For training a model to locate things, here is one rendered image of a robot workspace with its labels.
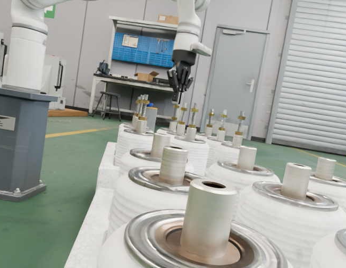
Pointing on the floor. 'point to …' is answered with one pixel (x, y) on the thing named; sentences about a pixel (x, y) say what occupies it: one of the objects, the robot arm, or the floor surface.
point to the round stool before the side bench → (107, 103)
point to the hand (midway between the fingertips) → (177, 97)
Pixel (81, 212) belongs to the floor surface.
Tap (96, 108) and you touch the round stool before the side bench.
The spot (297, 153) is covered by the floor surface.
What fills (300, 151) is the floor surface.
